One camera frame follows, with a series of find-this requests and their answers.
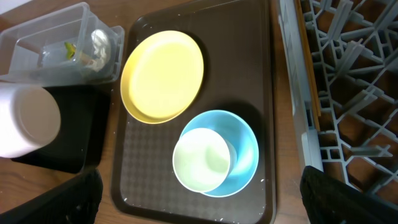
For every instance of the black plastic bin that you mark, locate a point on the black plastic bin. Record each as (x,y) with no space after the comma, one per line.
(79,143)

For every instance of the grey dishwasher rack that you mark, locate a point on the grey dishwasher rack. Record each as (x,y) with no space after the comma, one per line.
(342,64)

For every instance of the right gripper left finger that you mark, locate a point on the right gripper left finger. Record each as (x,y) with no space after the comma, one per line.
(75,201)

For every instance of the pale green cup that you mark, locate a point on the pale green cup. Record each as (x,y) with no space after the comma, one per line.
(202,160)

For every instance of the yellow plate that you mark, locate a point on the yellow plate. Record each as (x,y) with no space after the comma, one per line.
(162,77)

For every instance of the white bowl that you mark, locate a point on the white bowl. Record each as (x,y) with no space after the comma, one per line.
(30,119)

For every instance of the clear plastic bin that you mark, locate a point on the clear plastic bin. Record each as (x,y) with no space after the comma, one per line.
(33,52)

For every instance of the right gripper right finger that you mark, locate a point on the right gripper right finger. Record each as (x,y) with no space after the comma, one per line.
(328,200)

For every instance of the green snack wrapper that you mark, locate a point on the green snack wrapper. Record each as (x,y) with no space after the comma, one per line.
(71,49)

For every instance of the white tissue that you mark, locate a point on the white tissue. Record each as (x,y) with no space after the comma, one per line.
(102,49)

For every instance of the blue bowl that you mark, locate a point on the blue bowl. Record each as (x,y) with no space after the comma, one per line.
(235,130)

